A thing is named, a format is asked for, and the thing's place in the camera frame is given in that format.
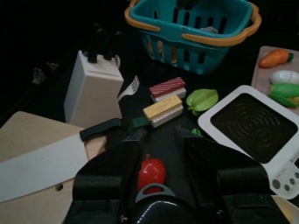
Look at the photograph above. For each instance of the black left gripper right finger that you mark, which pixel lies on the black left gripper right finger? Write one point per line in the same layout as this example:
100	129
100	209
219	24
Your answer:
229	175

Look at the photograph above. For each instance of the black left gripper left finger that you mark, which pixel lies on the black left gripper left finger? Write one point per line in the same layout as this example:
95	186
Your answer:
105	172

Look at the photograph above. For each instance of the red toy bell pepper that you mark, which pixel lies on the red toy bell pepper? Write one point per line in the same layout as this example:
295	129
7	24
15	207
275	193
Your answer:
151	172

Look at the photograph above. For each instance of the white toy induction cooktop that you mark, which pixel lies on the white toy induction cooktop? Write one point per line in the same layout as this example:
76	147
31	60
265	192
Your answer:
255	131

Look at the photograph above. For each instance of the white toy cleaver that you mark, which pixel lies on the white toy cleaver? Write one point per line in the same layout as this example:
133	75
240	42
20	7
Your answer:
43	163

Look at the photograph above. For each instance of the wooden cutting board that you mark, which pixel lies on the wooden cutting board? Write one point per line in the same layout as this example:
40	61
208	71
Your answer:
35	175

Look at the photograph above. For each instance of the dark toy pot lid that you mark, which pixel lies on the dark toy pot lid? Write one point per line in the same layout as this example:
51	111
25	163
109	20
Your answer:
161	207

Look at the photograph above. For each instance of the dark green toy vegetable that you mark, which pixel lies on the dark green toy vegetable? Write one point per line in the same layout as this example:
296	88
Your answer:
136	122

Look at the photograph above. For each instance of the yellow toy cake slice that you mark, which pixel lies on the yellow toy cake slice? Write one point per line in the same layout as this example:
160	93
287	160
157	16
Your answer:
163	110

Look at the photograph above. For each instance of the green toy star fruit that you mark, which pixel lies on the green toy star fruit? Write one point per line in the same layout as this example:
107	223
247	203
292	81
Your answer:
201	101

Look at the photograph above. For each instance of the white toy knife block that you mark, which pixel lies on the white toy knife block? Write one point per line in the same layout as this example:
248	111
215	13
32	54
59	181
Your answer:
93	92

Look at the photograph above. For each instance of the white toy fork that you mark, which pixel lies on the white toy fork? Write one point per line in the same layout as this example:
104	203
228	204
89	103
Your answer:
129	89

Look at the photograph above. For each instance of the red striped toy cake slice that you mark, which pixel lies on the red striped toy cake slice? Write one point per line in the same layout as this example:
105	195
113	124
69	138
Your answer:
168	88

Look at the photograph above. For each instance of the pink toy tray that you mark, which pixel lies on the pink toy tray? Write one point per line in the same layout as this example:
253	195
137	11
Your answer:
261	75

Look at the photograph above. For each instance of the white toy egg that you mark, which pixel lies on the white toy egg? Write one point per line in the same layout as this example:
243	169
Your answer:
284	77

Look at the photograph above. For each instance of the orange toy carrot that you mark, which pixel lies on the orange toy carrot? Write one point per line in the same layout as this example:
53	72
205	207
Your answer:
275	57

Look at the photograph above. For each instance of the teal toy shopping basket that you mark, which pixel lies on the teal toy shopping basket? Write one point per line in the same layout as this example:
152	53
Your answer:
193	32

